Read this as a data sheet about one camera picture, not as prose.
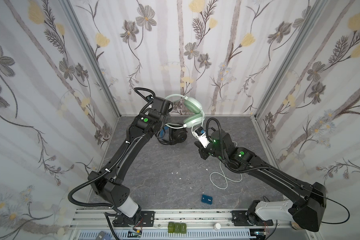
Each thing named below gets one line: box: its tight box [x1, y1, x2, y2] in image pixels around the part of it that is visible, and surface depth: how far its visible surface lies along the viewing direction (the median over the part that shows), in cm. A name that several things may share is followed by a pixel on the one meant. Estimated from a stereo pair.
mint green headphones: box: [165, 94, 205, 136], surface depth 71 cm
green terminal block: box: [167, 221, 187, 234], surface depth 71 cm
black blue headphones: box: [155, 126, 188, 146], surface depth 102 cm
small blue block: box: [201, 194, 213, 205], surface depth 80 cm
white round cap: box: [214, 223, 221, 231], surface depth 70 cm
